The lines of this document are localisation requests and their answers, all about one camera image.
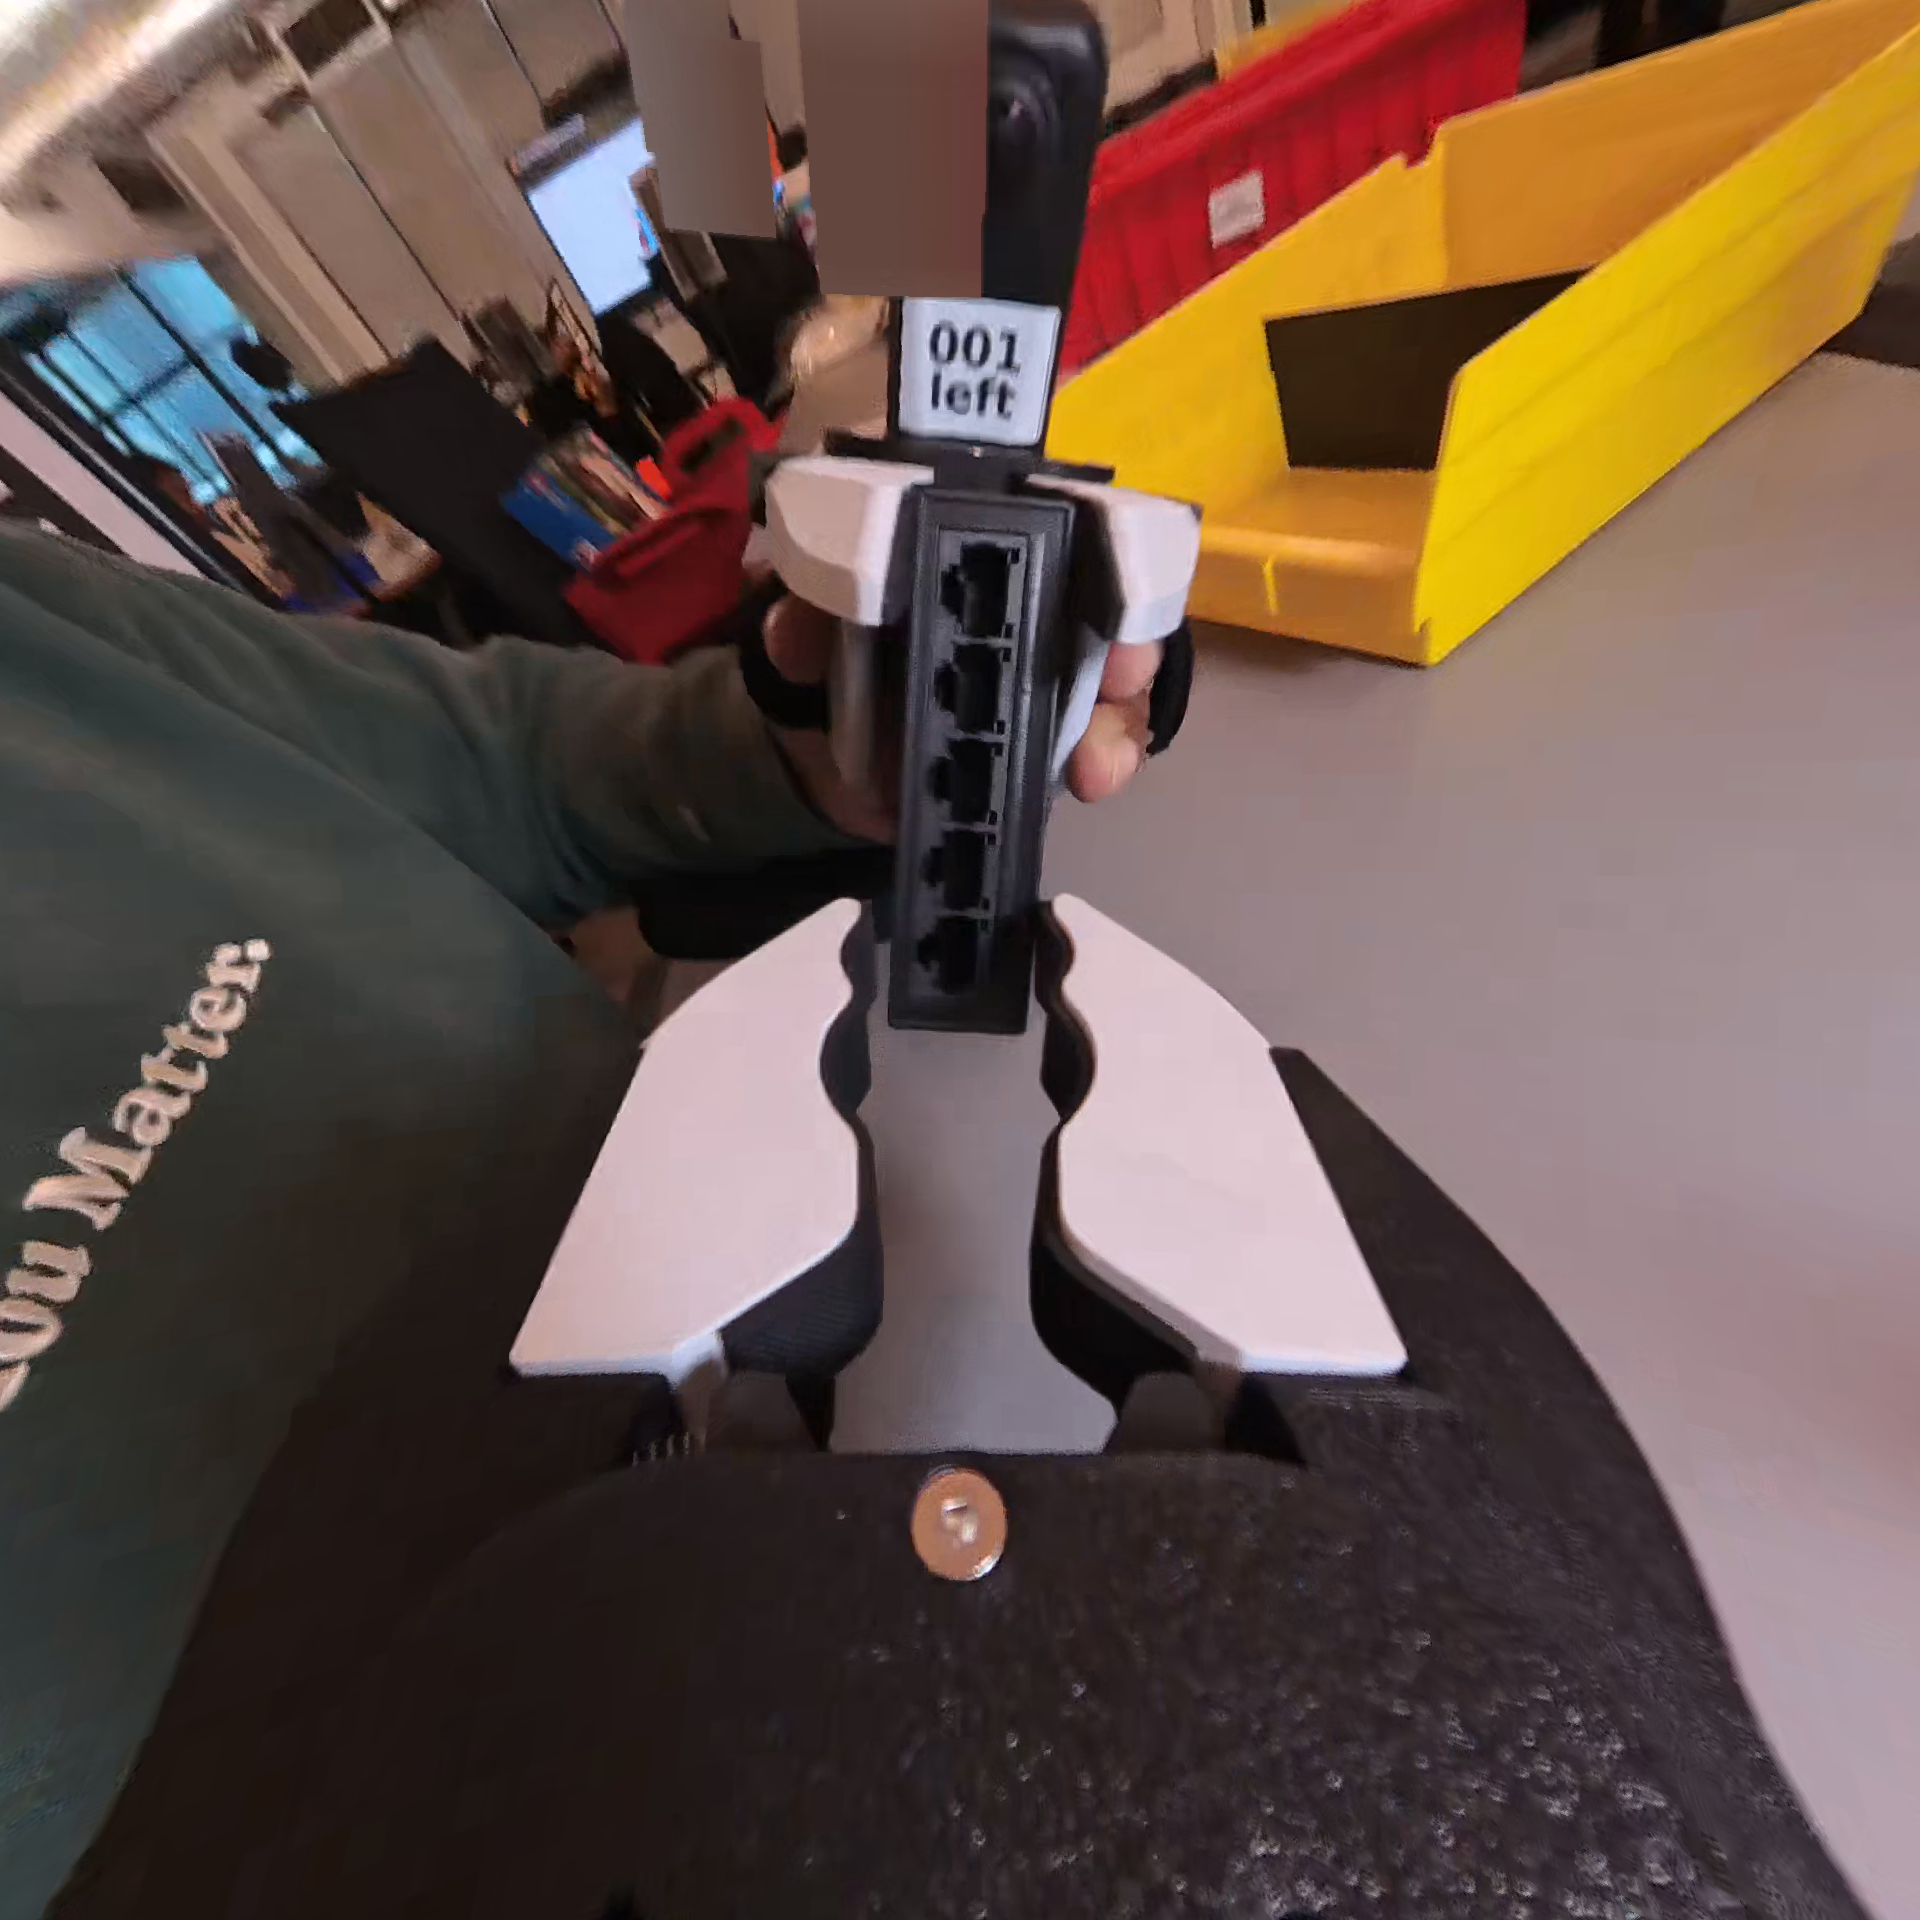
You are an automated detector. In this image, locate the person's green sweatshirt torso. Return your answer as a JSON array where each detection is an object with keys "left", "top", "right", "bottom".
[{"left": 0, "top": 526, "right": 647, "bottom": 1920}]

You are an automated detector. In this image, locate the person's left hand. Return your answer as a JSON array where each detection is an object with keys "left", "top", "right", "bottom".
[{"left": 757, "top": 593, "right": 1185, "bottom": 845}]

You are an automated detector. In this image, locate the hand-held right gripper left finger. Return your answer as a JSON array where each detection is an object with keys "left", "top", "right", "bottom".
[{"left": 509, "top": 897, "right": 886, "bottom": 1403}]

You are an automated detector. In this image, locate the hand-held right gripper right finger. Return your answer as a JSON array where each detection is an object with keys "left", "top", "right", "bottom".
[{"left": 1030, "top": 894, "right": 1407, "bottom": 1382}]

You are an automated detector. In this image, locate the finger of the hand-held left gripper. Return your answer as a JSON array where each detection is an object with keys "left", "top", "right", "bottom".
[
  {"left": 765, "top": 456, "right": 920, "bottom": 625},
  {"left": 1068, "top": 477, "right": 1201, "bottom": 649}
]

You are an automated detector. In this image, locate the yellow plastic bin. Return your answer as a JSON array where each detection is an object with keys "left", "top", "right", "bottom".
[{"left": 1042, "top": 0, "right": 1920, "bottom": 669}]

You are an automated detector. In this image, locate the black network switch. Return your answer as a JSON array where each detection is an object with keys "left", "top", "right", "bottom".
[{"left": 884, "top": 488, "right": 1073, "bottom": 1038}]

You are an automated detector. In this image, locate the small red plastic bin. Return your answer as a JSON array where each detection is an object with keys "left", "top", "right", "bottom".
[{"left": 561, "top": 397, "right": 782, "bottom": 662}]

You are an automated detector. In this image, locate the colourful printed box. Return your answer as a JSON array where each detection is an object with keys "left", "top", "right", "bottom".
[{"left": 503, "top": 433, "right": 665, "bottom": 570}]

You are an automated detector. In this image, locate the large red plastic bin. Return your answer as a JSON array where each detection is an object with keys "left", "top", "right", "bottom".
[{"left": 1055, "top": 0, "right": 1530, "bottom": 377}]

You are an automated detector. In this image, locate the computer monitor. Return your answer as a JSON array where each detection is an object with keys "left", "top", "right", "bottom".
[{"left": 517, "top": 112, "right": 662, "bottom": 317}]

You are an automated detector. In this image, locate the person's left forearm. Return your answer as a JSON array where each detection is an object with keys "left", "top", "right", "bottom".
[{"left": 300, "top": 600, "right": 902, "bottom": 963}]

